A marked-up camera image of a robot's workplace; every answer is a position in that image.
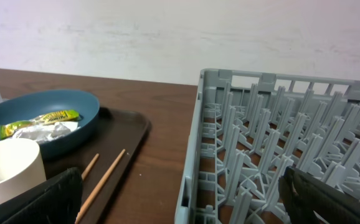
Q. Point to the grey dishwasher rack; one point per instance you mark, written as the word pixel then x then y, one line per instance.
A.
pixel 248 127

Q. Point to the wooden chopstick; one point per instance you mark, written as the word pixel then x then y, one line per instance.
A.
pixel 90 166
pixel 98 187

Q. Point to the yellow green snack wrapper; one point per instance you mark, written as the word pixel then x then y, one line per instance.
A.
pixel 8 130

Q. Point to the white cup pink inside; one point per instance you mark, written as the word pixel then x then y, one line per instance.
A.
pixel 21 167

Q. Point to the white napkin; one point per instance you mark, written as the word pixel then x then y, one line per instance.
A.
pixel 46 133

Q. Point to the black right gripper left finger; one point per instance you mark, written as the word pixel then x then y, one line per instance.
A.
pixel 57 200

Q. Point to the brown plastic tray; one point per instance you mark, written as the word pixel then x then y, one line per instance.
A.
pixel 116 130

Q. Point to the dark blue plate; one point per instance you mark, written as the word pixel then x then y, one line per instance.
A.
pixel 34 104

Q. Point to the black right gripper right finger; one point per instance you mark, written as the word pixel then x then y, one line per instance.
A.
pixel 306 198

